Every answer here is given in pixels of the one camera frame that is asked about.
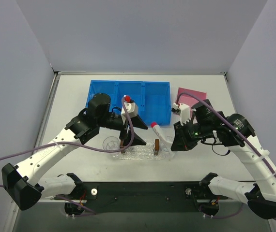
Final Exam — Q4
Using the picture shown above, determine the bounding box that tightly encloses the blue three-compartment bin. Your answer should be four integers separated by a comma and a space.
86, 80, 171, 126

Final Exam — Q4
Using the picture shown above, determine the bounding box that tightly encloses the clear plastic cup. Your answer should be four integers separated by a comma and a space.
102, 136, 120, 151
166, 136, 175, 156

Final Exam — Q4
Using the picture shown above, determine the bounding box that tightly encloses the clear holder with brown ends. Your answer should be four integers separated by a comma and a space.
121, 140, 155, 156

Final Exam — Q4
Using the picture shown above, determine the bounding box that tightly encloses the clear textured oval tray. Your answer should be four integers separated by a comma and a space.
112, 140, 175, 161

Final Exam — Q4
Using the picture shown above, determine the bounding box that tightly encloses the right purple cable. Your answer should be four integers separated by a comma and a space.
175, 93, 276, 228

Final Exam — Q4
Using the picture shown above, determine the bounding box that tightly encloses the purple cable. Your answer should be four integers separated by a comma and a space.
0, 96, 136, 216
175, 93, 276, 228

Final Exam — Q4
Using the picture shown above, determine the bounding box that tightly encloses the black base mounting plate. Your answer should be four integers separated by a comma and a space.
64, 181, 223, 215

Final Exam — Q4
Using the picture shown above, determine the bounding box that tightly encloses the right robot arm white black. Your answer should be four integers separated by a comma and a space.
171, 100, 276, 219

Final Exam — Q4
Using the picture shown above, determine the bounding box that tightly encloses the pink plastic box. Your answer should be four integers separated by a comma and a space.
176, 87, 206, 103

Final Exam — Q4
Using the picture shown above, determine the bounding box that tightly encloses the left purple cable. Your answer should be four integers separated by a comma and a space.
0, 96, 136, 216

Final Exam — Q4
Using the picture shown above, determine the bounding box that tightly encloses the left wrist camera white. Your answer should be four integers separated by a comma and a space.
121, 95, 138, 121

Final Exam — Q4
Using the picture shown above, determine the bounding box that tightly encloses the red-capped toothpaste tube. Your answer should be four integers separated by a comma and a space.
151, 122, 168, 151

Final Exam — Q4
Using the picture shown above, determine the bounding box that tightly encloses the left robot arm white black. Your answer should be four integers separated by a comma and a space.
1, 93, 148, 210

